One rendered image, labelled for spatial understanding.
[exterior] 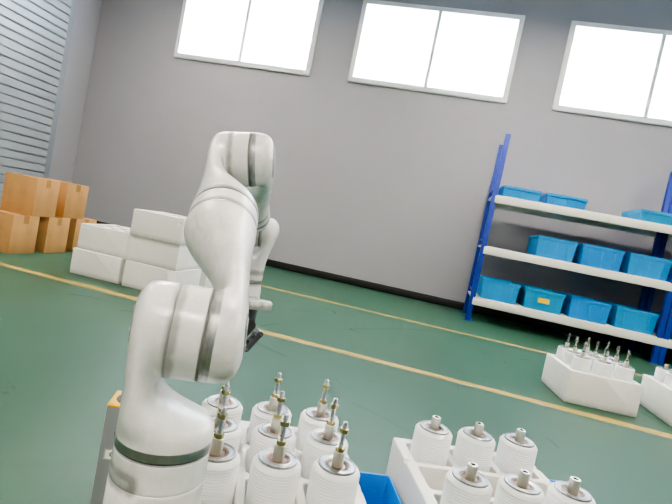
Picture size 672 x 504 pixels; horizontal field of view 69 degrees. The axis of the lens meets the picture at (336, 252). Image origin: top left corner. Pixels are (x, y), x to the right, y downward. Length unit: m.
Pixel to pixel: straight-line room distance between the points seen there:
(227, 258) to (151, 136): 6.67
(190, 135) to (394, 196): 2.84
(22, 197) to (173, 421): 4.11
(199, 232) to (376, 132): 5.58
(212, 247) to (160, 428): 0.21
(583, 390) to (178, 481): 2.73
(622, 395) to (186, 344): 2.87
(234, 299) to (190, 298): 0.04
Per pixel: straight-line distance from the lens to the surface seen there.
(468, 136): 6.07
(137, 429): 0.49
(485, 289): 5.27
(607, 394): 3.14
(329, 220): 6.09
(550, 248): 5.34
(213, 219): 0.60
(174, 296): 0.47
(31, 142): 7.15
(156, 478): 0.51
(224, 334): 0.46
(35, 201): 4.48
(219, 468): 0.98
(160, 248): 3.52
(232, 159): 0.81
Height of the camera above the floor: 0.72
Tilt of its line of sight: 3 degrees down
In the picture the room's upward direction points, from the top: 11 degrees clockwise
